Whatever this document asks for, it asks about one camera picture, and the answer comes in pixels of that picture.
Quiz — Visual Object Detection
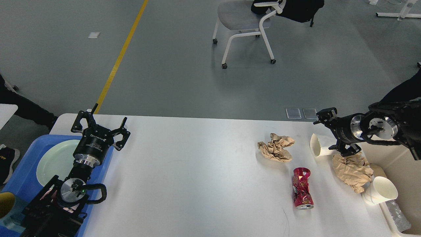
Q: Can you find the beige plastic bin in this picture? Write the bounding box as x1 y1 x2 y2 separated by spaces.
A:
359 143 421 237

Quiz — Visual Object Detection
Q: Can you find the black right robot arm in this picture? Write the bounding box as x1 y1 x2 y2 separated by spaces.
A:
314 101 421 160

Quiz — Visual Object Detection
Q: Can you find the white grey office chair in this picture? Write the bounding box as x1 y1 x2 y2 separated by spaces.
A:
212 0 286 69

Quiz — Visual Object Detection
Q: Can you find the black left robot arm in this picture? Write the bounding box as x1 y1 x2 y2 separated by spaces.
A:
21 104 130 237

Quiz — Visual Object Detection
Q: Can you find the person black sneakers right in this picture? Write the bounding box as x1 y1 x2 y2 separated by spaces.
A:
380 69 421 102

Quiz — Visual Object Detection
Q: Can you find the black backpack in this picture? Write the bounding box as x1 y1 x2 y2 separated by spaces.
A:
251 0 325 27

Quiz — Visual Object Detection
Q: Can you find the brown napkin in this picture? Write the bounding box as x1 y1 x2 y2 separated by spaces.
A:
257 133 295 163

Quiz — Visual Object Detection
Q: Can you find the aluminium foil sheet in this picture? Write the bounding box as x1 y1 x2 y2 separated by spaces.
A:
385 200 411 233

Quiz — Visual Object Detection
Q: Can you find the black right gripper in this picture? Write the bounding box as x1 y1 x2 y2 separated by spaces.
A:
313 107 364 157

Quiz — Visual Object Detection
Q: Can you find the red small packet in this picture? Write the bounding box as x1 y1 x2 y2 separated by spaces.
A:
292 168 314 210

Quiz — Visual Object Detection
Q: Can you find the white paper cup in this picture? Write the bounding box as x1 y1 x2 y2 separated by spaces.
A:
362 176 398 205
310 133 339 157

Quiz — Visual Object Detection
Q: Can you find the light green plate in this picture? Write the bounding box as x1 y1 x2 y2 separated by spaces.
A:
36 140 79 186

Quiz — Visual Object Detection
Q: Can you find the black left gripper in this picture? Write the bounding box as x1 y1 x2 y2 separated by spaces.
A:
71 103 131 167

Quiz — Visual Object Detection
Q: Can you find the person dark clothing left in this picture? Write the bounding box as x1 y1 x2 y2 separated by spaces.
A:
0 75 58 185

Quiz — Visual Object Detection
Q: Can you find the white stand base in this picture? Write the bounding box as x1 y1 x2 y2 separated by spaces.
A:
376 0 421 21

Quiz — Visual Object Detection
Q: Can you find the teal mug yellow inside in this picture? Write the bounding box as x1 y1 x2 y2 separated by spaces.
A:
0 192 29 234

